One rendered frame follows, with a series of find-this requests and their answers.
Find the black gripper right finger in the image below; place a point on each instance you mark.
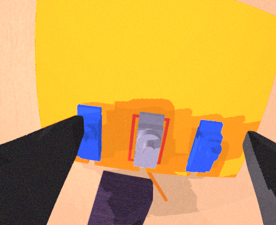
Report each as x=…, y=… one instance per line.
x=260, y=156

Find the yellow flat deck plate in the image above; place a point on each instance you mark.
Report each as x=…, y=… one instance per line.
x=207, y=65

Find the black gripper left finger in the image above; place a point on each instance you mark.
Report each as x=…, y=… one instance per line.
x=33, y=169

